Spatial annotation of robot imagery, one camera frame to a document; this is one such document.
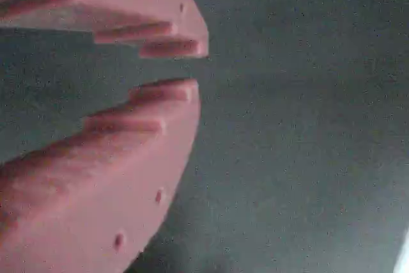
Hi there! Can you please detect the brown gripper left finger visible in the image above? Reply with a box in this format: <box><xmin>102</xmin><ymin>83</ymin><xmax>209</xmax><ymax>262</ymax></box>
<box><xmin>0</xmin><ymin>77</ymin><xmax>201</xmax><ymax>273</ymax></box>

